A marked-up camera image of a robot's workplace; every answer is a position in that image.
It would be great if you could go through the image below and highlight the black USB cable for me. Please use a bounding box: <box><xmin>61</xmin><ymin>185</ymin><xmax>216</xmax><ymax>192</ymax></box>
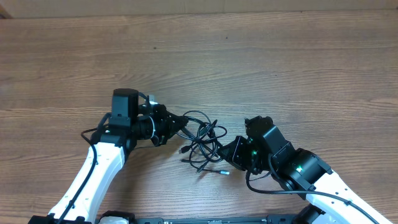
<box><xmin>174</xmin><ymin>110</ymin><xmax>231</xmax><ymax>175</ymax></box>

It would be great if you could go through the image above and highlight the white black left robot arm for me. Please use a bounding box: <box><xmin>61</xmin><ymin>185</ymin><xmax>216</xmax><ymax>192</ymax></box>
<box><xmin>30</xmin><ymin>88</ymin><xmax>188</xmax><ymax>223</ymax></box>

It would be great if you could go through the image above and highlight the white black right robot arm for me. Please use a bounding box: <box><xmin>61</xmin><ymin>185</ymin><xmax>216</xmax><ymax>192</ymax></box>
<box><xmin>218</xmin><ymin>116</ymin><xmax>389</xmax><ymax>223</ymax></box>

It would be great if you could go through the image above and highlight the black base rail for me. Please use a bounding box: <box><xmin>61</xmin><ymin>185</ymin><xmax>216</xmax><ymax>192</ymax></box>
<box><xmin>96</xmin><ymin>203</ymin><xmax>327</xmax><ymax>224</ymax></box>

